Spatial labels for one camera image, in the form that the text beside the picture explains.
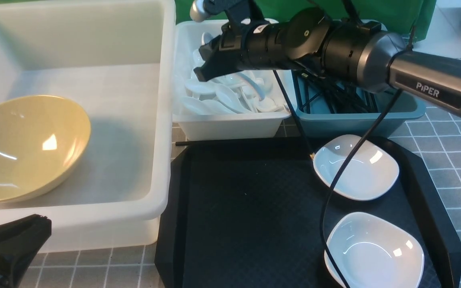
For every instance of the black chopstick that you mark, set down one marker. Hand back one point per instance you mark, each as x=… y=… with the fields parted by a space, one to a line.
x=252 y=141
x=297 y=90
x=306 y=96

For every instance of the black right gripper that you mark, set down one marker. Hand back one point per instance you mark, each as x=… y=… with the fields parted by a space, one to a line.
x=254 y=47

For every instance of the white ceramic soup spoon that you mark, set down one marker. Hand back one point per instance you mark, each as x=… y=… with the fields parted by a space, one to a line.
x=244 y=80

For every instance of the blue-grey plastic bin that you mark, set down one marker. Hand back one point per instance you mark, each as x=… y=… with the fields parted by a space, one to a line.
x=350 y=94

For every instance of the small white plastic bin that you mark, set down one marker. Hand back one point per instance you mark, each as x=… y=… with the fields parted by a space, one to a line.
x=187 y=39

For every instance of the grey checked tablecloth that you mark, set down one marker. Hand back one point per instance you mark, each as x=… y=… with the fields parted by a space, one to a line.
x=450 y=160

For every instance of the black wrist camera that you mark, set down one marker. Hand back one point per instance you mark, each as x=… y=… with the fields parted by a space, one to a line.
x=235 y=10

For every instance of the black plastic serving tray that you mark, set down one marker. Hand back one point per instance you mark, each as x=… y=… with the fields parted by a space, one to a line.
x=247 y=216

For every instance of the green cloth backdrop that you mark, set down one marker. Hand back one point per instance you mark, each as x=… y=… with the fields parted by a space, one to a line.
x=394 y=12

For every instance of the white square dish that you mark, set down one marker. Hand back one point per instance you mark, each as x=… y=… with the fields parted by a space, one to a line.
x=370 y=174
x=373 y=253

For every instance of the large translucent white tub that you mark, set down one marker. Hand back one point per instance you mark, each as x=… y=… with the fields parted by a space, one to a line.
x=112 y=57

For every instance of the yellow-green noodle bowl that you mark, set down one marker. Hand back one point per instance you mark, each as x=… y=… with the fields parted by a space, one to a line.
x=42 y=139

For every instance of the black chopstick in bin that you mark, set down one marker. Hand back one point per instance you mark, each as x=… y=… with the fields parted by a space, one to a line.
x=306 y=96
x=297 y=90

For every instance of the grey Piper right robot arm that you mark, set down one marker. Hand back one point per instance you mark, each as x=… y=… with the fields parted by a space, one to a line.
x=433 y=78

